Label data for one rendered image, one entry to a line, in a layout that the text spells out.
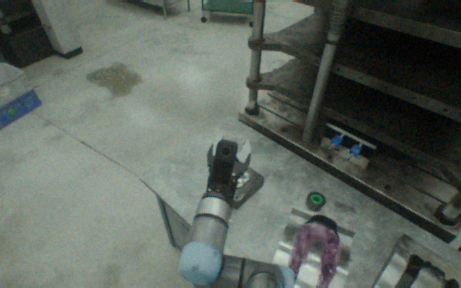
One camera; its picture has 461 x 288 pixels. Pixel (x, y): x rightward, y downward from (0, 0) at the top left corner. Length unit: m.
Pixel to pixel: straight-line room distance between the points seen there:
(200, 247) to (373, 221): 1.08
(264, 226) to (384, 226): 0.54
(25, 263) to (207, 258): 2.09
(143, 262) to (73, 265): 0.47
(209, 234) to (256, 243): 0.76
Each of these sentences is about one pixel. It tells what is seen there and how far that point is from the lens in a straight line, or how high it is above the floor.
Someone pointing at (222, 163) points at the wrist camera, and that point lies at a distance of 0.62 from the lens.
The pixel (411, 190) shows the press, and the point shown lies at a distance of 1.74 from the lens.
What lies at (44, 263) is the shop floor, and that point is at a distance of 2.49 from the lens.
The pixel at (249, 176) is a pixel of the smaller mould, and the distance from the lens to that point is 1.43.
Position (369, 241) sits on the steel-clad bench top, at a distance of 1.45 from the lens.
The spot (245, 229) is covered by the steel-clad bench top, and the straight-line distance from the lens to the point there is 1.34.
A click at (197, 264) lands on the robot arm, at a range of 0.55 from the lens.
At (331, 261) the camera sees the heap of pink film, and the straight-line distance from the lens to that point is 1.21.
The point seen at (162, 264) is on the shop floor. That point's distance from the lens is 2.19.
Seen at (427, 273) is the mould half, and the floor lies 0.94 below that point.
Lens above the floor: 1.97
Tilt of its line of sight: 44 degrees down
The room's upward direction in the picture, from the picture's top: straight up
